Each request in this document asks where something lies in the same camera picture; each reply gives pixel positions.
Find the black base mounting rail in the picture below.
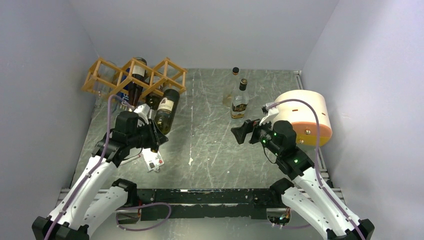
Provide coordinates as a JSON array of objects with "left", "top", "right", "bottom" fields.
[{"left": 109, "top": 178, "right": 299, "bottom": 222}]

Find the blue labelled clear bottle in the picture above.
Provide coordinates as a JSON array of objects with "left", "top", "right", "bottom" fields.
[{"left": 113, "top": 92, "right": 129, "bottom": 112}]

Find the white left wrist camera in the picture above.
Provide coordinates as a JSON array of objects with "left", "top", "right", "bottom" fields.
[{"left": 133, "top": 103, "right": 156, "bottom": 128}]

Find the clear whisky bottle black label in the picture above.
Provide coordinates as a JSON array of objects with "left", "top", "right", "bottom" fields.
[{"left": 230, "top": 78, "right": 250, "bottom": 119}]

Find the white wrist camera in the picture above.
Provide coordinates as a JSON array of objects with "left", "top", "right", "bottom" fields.
[
  {"left": 133, "top": 103, "right": 156, "bottom": 128},
  {"left": 259, "top": 102, "right": 279, "bottom": 126}
]

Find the white pink marker pen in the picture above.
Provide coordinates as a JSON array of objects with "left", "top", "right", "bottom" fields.
[{"left": 121, "top": 155, "right": 141, "bottom": 165}]

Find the dark green wine bottle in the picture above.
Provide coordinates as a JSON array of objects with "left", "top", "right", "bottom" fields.
[{"left": 154, "top": 88, "right": 180, "bottom": 135}]

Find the clear round glass bottle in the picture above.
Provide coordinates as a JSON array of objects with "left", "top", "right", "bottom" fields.
[{"left": 222, "top": 67, "right": 240, "bottom": 108}]

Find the clear plastic blister package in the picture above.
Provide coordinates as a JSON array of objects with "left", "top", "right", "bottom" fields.
[{"left": 137, "top": 148, "right": 165, "bottom": 173}]

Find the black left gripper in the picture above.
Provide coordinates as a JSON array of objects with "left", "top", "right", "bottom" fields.
[{"left": 127, "top": 118, "right": 168, "bottom": 149}]

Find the dark bottle silver cap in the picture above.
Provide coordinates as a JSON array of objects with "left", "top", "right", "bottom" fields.
[{"left": 145, "top": 93, "right": 161, "bottom": 111}]

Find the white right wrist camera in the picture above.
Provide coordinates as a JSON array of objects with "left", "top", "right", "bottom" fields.
[{"left": 259, "top": 102, "right": 279, "bottom": 126}]

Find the red wine bottle gold cap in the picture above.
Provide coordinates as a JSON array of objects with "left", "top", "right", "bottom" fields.
[{"left": 127, "top": 57, "right": 148, "bottom": 107}]

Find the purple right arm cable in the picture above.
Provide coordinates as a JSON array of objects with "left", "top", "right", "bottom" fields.
[{"left": 263, "top": 98, "right": 367, "bottom": 240}]

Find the cream orange cylindrical drawer box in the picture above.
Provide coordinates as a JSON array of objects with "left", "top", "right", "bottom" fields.
[{"left": 272, "top": 89, "right": 333, "bottom": 147}]

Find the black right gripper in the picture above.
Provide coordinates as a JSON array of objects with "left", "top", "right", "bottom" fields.
[{"left": 231, "top": 114, "right": 282, "bottom": 157}]

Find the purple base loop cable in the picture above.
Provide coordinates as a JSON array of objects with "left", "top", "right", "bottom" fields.
[{"left": 115, "top": 202, "right": 172, "bottom": 233}]

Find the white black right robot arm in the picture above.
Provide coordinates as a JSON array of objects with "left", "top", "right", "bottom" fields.
[{"left": 231, "top": 119, "right": 375, "bottom": 240}]

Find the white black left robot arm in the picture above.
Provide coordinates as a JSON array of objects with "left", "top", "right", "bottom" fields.
[{"left": 31, "top": 111, "right": 168, "bottom": 240}]

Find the wooden wine rack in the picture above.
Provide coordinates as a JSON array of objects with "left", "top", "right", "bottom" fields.
[{"left": 81, "top": 57, "right": 188, "bottom": 100}]

